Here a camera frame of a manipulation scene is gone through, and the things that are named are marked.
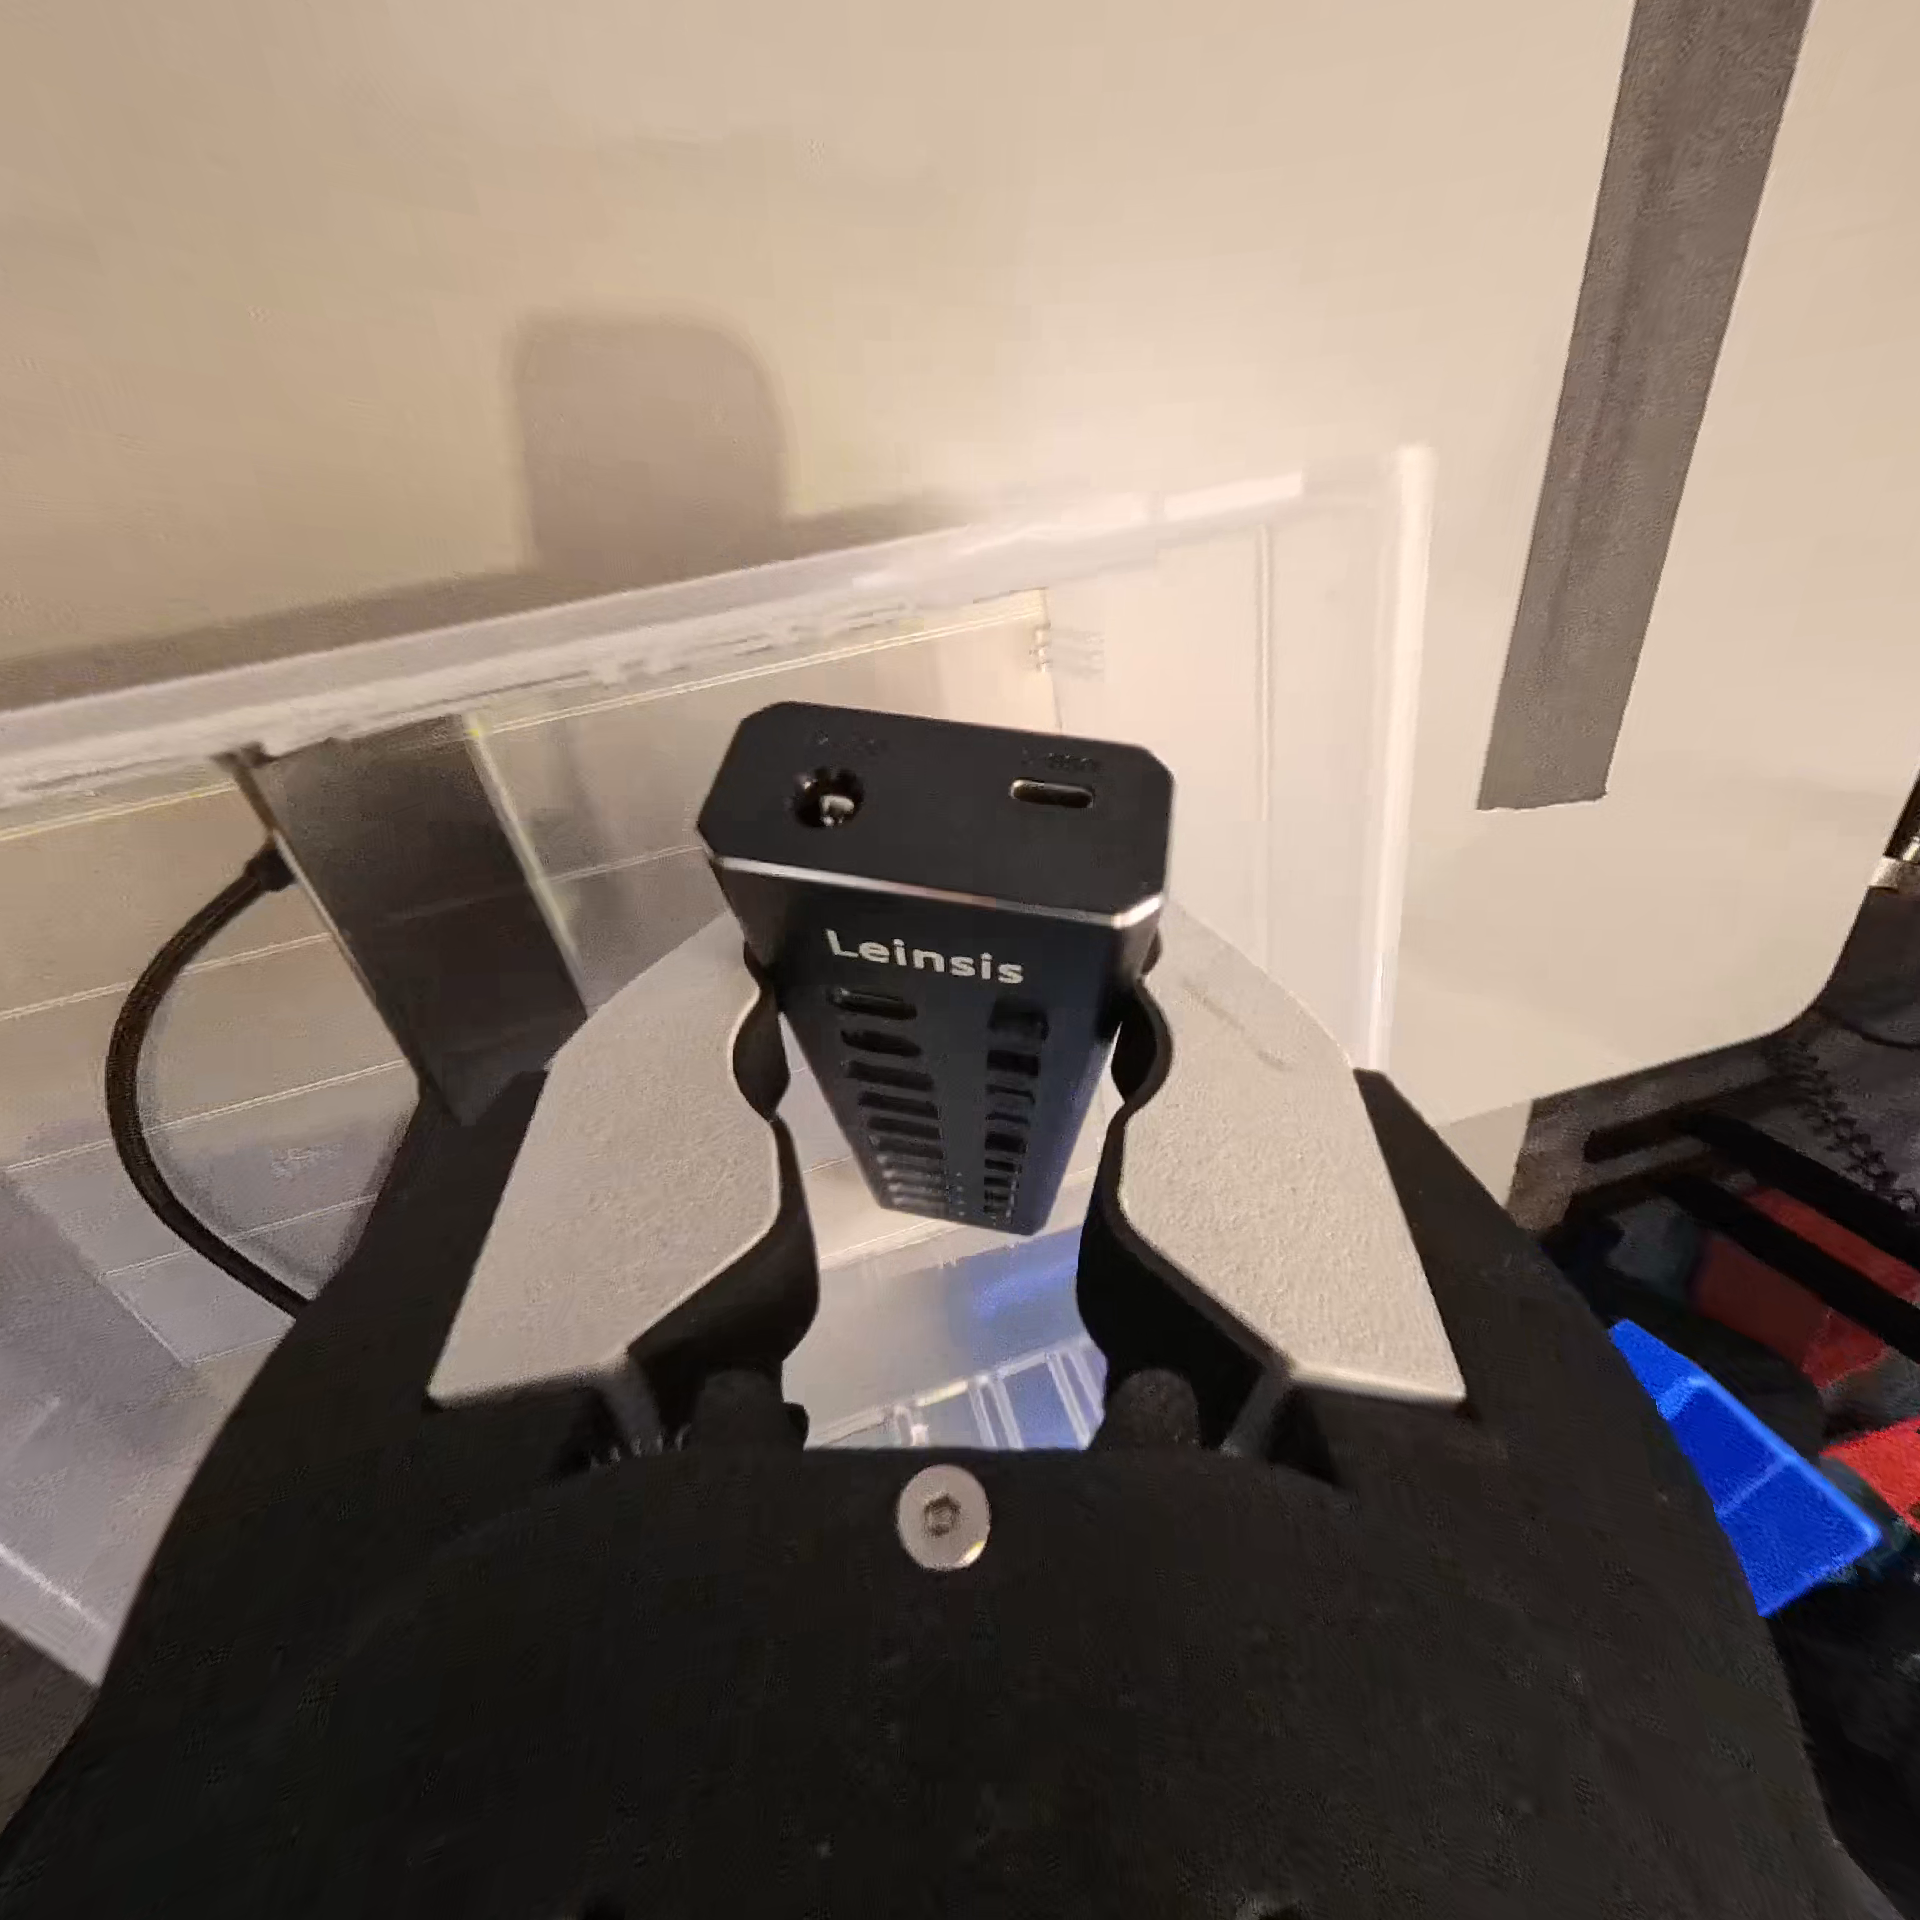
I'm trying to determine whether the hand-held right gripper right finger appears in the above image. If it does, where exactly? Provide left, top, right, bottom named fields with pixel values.
left=1075, top=901, right=1469, bottom=1413

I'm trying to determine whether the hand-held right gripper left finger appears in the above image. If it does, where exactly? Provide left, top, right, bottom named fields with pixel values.
left=423, top=915, right=824, bottom=1413

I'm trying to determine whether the clear plastic bin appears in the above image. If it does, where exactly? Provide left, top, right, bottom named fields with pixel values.
left=0, top=449, right=1438, bottom=1689

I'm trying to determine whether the black usb hub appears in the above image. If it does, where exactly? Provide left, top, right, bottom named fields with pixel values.
left=229, top=710, right=589, bottom=1126
left=695, top=699, right=1176, bottom=1236

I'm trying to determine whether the grey desk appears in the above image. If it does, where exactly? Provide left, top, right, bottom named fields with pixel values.
left=0, top=0, right=1920, bottom=1172

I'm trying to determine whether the red and black object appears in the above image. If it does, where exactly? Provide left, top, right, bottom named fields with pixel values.
left=1679, top=1184, right=1920, bottom=1501

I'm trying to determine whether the blue plastic bin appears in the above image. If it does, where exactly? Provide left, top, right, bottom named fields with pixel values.
left=1606, top=1316, right=1887, bottom=1618

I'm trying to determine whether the black braided cable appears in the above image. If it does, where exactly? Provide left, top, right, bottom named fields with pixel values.
left=104, top=840, right=337, bottom=1314

